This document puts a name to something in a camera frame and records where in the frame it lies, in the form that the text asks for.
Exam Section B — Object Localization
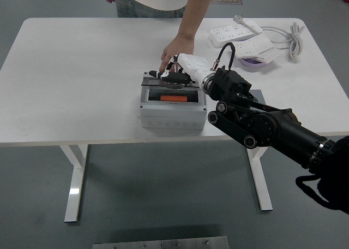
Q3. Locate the person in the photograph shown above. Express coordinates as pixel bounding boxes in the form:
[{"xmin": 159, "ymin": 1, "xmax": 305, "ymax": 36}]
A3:
[{"xmin": 114, "ymin": 0, "xmax": 197, "ymax": 18}]

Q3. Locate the white table leg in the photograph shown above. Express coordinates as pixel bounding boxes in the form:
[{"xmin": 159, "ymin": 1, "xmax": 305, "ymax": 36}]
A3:
[
  {"xmin": 246, "ymin": 146, "xmax": 273, "ymax": 212},
  {"xmin": 59, "ymin": 144, "xmax": 89, "ymax": 223}
]

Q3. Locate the white power cord with plug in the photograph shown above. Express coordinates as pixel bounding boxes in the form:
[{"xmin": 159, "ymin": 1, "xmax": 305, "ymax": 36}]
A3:
[{"xmin": 232, "ymin": 12, "xmax": 306, "ymax": 60}]

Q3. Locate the white wall switch panel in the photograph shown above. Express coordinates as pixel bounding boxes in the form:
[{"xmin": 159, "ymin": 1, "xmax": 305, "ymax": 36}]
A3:
[{"xmin": 249, "ymin": 33, "xmax": 275, "ymax": 54}]

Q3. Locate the white wall socket panel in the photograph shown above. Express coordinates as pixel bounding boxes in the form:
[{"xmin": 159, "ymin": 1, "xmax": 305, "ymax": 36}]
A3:
[{"xmin": 233, "ymin": 40, "xmax": 260, "ymax": 60}]

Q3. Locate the grey metal base plate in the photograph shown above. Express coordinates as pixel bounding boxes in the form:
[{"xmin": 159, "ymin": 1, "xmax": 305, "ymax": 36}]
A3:
[{"xmin": 92, "ymin": 235, "xmax": 230, "ymax": 249}]

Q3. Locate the person's left hand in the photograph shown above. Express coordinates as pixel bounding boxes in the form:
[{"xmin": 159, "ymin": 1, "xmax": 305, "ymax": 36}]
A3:
[{"xmin": 159, "ymin": 35, "xmax": 196, "ymax": 75}]

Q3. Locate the white power strip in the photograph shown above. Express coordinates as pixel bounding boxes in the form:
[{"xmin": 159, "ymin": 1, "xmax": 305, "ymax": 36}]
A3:
[{"xmin": 208, "ymin": 21, "xmax": 264, "ymax": 48}]

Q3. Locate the white stacked panel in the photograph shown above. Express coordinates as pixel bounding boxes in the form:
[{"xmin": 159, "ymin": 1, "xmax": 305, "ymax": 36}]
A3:
[{"xmin": 255, "ymin": 48, "xmax": 281, "ymax": 64}]

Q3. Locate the orange cylindrical battery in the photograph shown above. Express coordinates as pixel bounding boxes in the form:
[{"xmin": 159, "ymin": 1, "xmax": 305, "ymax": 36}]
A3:
[{"xmin": 160, "ymin": 95, "xmax": 188, "ymax": 102}]

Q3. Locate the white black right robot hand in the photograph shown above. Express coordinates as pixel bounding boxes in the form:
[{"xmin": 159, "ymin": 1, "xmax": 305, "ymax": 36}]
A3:
[{"xmin": 148, "ymin": 53, "xmax": 216, "ymax": 87}]

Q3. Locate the purple round dish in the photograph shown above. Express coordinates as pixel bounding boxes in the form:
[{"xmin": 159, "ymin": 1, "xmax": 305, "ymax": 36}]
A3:
[{"xmin": 238, "ymin": 57, "xmax": 273, "ymax": 69}]

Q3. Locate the smoky transparent hinged lid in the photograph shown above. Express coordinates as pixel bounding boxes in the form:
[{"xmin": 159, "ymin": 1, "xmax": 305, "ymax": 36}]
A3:
[{"xmin": 141, "ymin": 72, "xmax": 201, "ymax": 90}]

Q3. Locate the white plastic enclosure box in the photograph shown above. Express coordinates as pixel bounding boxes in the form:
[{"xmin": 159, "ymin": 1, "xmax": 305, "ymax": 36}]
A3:
[{"xmin": 139, "ymin": 82, "xmax": 208, "ymax": 131}]

